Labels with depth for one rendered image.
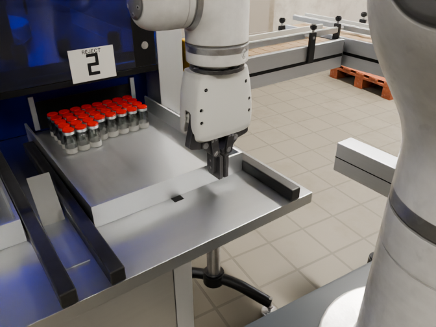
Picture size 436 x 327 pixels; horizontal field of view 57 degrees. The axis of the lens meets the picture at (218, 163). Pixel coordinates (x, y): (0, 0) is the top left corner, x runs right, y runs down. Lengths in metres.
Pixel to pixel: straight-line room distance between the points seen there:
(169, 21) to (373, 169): 1.15
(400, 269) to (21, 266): 0.42
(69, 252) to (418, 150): 0.42
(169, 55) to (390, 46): 0.67
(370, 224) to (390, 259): 1.77
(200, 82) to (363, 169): 1.09
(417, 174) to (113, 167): 0.52
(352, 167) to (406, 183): 1.26
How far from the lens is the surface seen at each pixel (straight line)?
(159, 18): 0.48
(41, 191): 0.61
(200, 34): 0.52
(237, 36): 0.52
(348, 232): 2.04
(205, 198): 0.61
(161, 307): 1.23
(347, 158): 1.58
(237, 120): 0.58
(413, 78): 0.24
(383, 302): 0.37
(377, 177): 1.52
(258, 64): 1.18
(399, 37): 0.23
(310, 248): 1.90
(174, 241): 0.54
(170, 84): 0.89
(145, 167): 0.70
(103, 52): 0.81
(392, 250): 0.34
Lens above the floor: 1.23
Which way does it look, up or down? 29 degrees down
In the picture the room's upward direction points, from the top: straight up
